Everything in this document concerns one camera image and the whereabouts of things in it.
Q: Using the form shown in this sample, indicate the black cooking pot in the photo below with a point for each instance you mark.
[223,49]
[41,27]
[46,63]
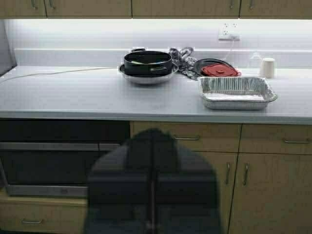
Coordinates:
[148,63]

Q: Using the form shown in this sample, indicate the white wall outlet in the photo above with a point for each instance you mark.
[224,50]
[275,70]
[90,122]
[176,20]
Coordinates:
[229,32]

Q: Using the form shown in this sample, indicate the upper wooden cabinet row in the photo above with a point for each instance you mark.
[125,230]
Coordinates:
[157,9]

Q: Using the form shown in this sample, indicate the left lower cabinet door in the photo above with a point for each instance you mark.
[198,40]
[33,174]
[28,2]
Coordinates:
[224,165]

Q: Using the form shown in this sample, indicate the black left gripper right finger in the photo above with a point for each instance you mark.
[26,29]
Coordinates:
[185,194]

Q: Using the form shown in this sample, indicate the grey patterned dish cloth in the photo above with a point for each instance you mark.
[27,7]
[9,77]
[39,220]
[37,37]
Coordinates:
[185,61]

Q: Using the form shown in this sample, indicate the right wooden drawer front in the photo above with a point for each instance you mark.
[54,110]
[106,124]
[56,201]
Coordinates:
[276,139]

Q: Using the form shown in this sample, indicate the wooden drawer below oven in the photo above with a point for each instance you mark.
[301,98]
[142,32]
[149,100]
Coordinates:
[42,214]

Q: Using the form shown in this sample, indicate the red plastic lid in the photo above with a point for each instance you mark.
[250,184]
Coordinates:
[220,70]

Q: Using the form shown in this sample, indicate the aluminium foil tray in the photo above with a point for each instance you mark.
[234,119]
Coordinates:
[236,93]

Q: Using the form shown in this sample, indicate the cabinet door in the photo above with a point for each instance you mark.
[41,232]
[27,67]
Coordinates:
[272,195]
[224,165]

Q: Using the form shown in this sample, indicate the black built-in oven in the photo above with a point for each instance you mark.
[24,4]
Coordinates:
[51,157]

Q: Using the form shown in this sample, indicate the dark round plate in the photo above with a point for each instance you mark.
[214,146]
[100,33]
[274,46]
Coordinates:
[199,64]

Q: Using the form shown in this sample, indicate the cream upside-down cup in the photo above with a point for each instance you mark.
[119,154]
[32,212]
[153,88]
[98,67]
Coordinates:
[267,68]

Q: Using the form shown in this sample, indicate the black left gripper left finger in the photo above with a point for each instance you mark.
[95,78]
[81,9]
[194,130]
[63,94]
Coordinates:
[119,189]

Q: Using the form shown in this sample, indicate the right lower cabinet door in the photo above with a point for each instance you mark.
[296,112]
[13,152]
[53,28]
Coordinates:
[272,195]

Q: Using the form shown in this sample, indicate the clear wine glass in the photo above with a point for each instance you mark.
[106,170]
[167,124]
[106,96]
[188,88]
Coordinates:
[255,60]

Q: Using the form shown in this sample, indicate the left wooden drawer front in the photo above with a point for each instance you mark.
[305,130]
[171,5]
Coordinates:
[201,137]

